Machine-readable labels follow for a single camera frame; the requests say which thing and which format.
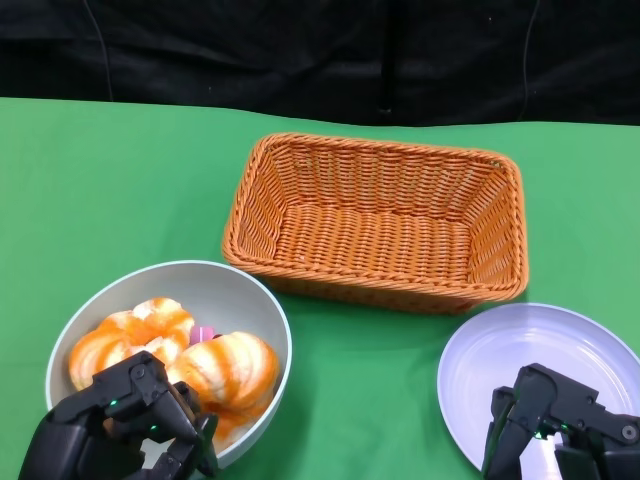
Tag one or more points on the pale green bowl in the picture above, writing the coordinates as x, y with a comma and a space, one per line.
200, 290

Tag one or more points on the light pink layered cake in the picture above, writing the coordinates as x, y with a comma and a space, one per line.
202, 334

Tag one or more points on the green tablecloth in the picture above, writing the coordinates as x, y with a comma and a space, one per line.
125, 175

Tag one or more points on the black curtain backdrop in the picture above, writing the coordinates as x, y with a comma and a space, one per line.
250, 50

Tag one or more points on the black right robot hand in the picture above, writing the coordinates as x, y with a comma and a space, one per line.
565, 415

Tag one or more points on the orange wicker basket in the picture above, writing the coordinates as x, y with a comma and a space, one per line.
375, 235

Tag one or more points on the lavender plate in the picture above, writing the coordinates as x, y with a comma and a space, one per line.
525, 335

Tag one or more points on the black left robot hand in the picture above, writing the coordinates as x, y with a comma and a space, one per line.
120, 400

